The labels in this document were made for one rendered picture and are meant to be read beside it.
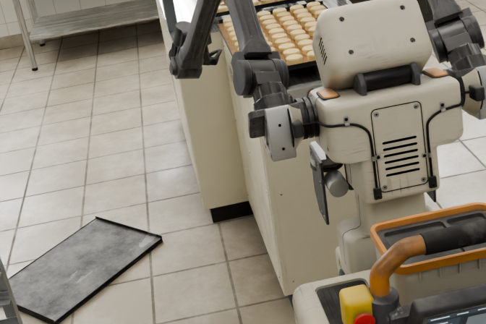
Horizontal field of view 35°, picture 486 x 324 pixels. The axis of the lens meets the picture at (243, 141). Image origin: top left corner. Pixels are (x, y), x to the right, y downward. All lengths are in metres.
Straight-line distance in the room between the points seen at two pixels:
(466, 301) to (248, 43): 0.76
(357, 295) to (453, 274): 0.19
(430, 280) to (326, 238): 1.25
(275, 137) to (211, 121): 1.55
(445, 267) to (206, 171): 1.92
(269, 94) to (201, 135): 1.53
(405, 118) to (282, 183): 0.98
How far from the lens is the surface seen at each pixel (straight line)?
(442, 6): 1.80
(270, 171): 2.43
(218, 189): 3.21
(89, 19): 5.89
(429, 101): 1.54
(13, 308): 2.28
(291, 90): 2.30
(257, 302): 2.82
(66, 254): 3.32
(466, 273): 1.39
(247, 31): 1.71
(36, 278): 3.23
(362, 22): 1.54
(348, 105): 1.49
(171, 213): 3.45
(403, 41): 1.54
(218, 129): 3.09
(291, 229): 2.54
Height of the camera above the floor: 1.70
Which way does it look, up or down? 25 degrees down
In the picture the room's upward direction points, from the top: 9 degrees counter-clockwise
